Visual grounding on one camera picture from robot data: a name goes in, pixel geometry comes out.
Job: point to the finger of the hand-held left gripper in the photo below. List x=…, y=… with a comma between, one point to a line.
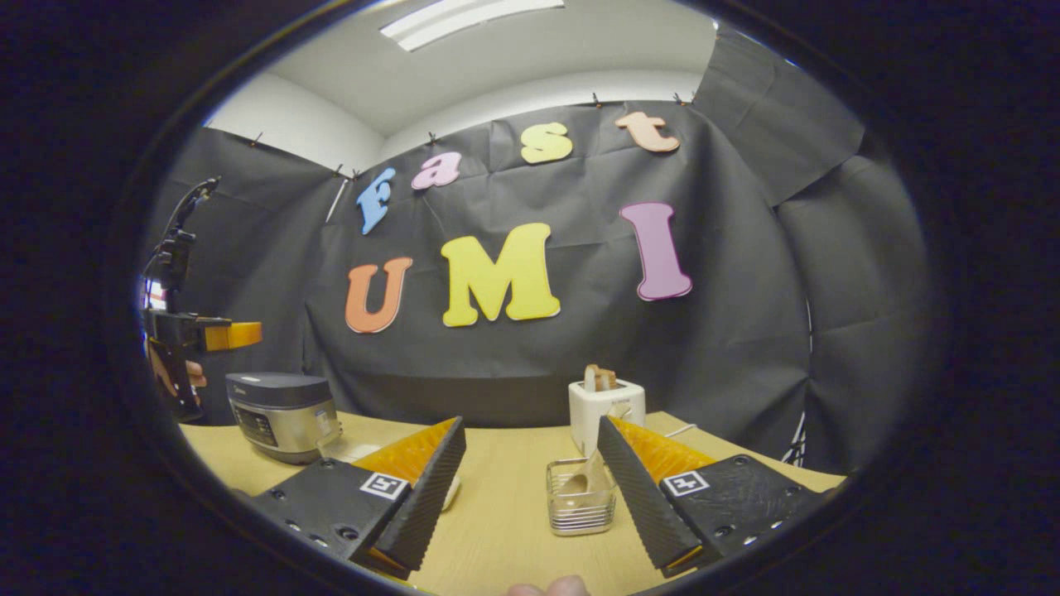
x=236, y=335

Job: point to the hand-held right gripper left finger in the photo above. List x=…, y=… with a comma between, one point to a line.
x=414, y=505

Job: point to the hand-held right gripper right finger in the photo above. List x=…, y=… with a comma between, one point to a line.
x=646, y=505

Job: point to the wooden spoon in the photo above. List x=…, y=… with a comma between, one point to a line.
x=590, y=480

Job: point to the grey silver rice cooker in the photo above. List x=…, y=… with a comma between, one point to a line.
x=281, y=414

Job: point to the computer monitor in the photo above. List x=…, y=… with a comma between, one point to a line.
x=153, y=294

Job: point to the white toaster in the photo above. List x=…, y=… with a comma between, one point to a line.
x=588, y=410

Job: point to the brown bread slice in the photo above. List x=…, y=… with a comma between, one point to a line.
x=591, y=378
x=609, y=380

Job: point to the black backdrop cloth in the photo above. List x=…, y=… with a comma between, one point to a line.
x=580, y=356

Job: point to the ceiling light panel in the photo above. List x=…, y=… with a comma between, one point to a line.
x=472, y=21

